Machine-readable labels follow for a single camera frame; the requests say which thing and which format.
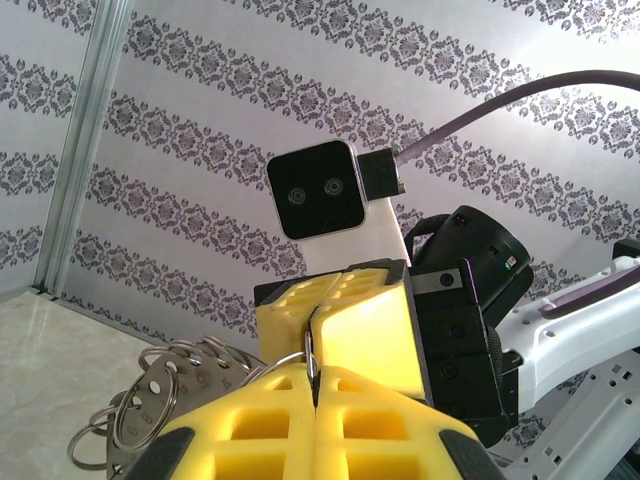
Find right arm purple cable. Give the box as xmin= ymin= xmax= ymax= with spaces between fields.
xmin=357 ymin=68 xmax=640 ymax=319

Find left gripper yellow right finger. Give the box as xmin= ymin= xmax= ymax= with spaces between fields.
xmin=315 ymin=365 xmax=506 ymax=480

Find silver split ring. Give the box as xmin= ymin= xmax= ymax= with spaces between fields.
xmin=192 ymin=333 xmax=259 ymax=374
xmin=67 ymin=404 xmax=124 ymax=472
xmin=137 ymin=339 xmax=204 ymax=381
xmin=239 ymin=329 xmax=322 ymax=401
xmin=113 ymin=369 xmax=180 ymax=454

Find round metal numbered key plate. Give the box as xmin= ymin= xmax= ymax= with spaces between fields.
xmin=104 ymin=342 xmax=266 ymax=480

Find right white camera bracket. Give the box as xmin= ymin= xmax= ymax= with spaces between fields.
xmin=299 ymin=197 xmax=407 ymax=277

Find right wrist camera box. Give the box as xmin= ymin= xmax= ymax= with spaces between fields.
xmin=266 ymin=139 xmax=372 ymax=242

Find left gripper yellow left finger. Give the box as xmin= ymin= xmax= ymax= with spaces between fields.
xmin=124 ymin=363 xmax=319 ymax=480

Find aluminium frame post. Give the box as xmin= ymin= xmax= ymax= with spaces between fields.
xmin=29 ymin=0 xmax=132 ymax=301

